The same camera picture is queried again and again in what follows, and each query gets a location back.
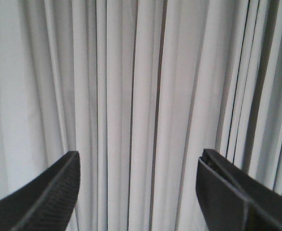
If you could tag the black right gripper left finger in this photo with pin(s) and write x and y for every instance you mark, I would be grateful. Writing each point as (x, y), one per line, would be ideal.
(47, 202)

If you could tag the light grey curtain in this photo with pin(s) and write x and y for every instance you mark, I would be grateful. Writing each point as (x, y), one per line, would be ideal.
(139, 88)

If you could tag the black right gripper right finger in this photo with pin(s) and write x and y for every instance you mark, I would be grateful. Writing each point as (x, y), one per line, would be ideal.
(230, 200)

